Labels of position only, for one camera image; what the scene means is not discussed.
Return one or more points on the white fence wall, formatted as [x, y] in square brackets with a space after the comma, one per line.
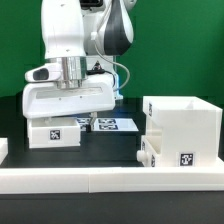
[97, 180]

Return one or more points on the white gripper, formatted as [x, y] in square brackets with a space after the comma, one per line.
[42, 100]

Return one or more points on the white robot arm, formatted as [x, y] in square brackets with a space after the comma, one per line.
[73, 31]

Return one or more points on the white drawer cabinet frame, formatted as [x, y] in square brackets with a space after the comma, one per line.
[189, 129]

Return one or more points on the marker tag sheet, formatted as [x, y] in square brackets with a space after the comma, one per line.
[114, 125]

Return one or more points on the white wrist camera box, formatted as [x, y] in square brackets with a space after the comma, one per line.
[48, 72]

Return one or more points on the white drawer box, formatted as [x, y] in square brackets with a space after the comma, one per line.
[53, 132]
[150, 152]

